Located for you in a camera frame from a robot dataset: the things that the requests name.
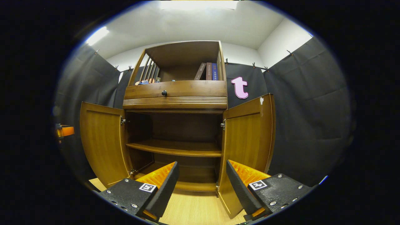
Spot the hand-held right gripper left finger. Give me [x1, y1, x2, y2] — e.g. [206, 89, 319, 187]
[98, 161, 180, 222]

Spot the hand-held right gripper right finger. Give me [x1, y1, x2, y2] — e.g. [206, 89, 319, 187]
[226, 160, 314, 221]

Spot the narrow ceiling light panel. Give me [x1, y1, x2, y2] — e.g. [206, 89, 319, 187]
[85, 26, 110, 46]

